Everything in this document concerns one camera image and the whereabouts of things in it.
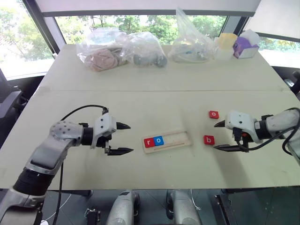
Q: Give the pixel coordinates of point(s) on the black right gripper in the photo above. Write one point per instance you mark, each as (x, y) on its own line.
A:
(242, 139)

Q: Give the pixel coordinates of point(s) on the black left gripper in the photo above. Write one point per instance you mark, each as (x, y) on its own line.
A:
(103, 141)

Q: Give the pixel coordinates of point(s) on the red b letter block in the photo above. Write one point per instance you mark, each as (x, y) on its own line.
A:
(208, 140)

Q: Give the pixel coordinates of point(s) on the red o letter block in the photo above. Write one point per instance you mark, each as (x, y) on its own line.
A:
(214, 114)

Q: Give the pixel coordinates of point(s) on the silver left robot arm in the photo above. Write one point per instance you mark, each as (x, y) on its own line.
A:
(58, 133)

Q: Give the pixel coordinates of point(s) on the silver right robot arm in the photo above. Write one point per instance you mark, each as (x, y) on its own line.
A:
(281, 122)

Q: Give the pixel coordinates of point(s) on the red r letter block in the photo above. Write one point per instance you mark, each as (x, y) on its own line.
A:
(148, 142)

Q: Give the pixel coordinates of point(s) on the blue o letter block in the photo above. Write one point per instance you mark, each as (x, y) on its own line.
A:
(159, 140)

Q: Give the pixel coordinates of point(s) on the wooden letter tray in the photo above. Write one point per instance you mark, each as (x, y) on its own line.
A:
(175, 140)

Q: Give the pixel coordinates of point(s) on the silver rounded leg shell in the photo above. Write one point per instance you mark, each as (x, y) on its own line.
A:
(122, 208)
(184, 208)

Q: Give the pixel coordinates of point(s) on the black slanted bar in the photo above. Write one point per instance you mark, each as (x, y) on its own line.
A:
(222, 208)

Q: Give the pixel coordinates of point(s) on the plastic bag with pink items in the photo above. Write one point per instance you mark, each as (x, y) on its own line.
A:
(100, 59)

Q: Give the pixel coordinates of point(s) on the plastic bag with grey items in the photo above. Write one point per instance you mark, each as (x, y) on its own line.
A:
(145, 58)

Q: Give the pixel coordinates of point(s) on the purple and white box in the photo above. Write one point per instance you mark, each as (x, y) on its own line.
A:
(241, 45)

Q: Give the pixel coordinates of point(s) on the tall clear plastic bag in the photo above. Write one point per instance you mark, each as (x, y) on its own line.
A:
(187, 51)

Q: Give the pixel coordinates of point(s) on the translucent container with yellow lid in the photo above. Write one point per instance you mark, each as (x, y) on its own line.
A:
(225, 42)

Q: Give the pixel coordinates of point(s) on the black office chair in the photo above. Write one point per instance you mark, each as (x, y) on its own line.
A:
(10, 100)

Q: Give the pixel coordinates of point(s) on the narrow white roller blind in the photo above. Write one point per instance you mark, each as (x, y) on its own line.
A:
(276, 16)

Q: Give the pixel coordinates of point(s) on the wide white roller blind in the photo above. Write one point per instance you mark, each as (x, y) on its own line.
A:
(150, 5)

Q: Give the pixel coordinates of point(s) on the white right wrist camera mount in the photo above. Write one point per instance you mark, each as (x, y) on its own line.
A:
(239, 119)

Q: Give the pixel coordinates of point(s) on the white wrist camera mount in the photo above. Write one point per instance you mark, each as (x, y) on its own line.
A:
(239, 119)
(103, 124)

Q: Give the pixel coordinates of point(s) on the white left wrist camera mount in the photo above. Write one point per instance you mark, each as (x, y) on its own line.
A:
(103, 124)

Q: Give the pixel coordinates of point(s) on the black table frame bar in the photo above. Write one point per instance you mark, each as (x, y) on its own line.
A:
(79, 193)

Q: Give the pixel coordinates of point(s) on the small black bracket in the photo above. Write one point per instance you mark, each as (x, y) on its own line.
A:
(93, 215)

